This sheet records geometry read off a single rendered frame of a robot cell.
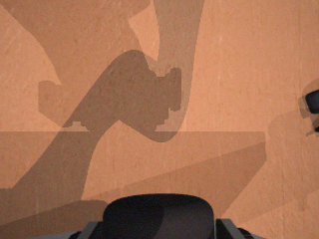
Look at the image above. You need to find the black door knob with grey square spindle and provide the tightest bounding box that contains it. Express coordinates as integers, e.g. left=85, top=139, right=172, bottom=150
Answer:
left=103, top=193, right=215, bottom=239

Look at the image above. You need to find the grey door panel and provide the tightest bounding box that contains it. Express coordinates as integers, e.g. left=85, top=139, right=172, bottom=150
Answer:
left=23, top=220, right=266, bottom=239

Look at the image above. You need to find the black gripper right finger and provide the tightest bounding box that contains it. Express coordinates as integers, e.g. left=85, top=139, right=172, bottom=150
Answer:
left=215, top=218, right=254, bottom=239

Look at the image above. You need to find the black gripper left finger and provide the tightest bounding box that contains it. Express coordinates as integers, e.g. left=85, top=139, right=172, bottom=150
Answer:
left=69, top=221, right=103, bottom=239

